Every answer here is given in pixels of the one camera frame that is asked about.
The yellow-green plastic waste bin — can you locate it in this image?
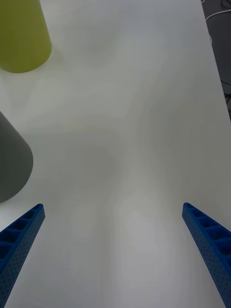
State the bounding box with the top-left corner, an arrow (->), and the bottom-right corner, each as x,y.
0,0 -> 53,74

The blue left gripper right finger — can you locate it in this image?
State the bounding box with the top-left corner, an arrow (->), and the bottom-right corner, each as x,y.
181,202 -> 231,308

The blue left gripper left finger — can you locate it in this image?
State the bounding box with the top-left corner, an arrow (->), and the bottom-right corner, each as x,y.
0,203 -> 46,308

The grey plastic waste bin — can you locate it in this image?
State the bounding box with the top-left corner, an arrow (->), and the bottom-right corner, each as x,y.
0,111 -> 34,204

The white floor cable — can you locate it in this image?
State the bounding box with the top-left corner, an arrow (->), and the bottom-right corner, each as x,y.
201,0 -> 231,45

